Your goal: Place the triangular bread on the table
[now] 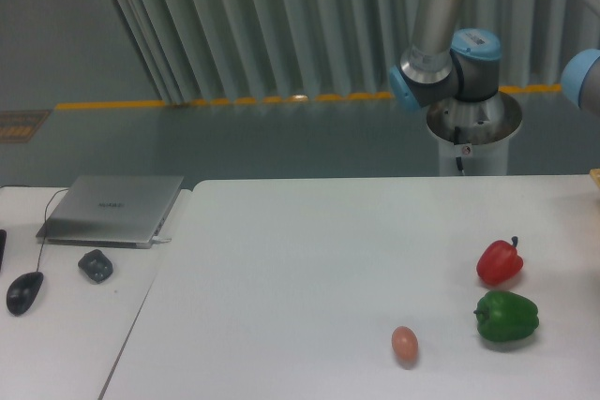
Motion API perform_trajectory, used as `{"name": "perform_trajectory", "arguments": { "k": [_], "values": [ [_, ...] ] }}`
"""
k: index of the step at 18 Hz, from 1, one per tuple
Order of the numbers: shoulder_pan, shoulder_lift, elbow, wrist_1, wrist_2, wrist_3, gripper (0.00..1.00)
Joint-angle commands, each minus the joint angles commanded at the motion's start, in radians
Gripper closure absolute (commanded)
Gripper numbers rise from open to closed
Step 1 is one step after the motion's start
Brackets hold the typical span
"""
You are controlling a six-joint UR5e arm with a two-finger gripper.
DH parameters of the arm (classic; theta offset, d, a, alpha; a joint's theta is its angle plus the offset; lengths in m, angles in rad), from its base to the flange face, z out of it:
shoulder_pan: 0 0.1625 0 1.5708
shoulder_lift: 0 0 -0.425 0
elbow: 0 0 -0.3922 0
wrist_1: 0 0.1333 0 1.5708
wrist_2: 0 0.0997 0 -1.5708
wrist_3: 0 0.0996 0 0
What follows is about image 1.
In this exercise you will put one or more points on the brown egg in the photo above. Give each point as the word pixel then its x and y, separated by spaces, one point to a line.
pixel 404 344

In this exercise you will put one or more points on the black device at left edge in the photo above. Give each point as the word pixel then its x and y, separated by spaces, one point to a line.
pixel 3 242

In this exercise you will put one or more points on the white pleated curtain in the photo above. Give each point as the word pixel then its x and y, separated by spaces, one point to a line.
pixel 235 49

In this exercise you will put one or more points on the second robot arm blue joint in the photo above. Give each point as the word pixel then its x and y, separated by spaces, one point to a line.
pixel 580 81

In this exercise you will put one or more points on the red bell pepper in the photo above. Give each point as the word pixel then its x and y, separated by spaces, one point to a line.
pixel 499 262

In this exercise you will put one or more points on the silver closed laptop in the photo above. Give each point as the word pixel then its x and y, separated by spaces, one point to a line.
pixel 112 210

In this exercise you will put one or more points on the black computer mouse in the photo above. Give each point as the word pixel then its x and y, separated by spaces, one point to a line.
pixel 23 291

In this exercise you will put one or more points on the small black plastic part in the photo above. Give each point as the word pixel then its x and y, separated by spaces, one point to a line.
pixel 96 266

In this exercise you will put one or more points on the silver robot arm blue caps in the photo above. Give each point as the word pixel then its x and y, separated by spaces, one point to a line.
pixel 441 64

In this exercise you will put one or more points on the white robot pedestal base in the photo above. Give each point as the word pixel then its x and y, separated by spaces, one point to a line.
pixel 473 138

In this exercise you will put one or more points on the green bell pepper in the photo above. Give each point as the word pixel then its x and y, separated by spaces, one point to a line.
pixel 503 316

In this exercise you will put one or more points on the wooden board corner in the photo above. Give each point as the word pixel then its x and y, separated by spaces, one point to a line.
pixel 595 175

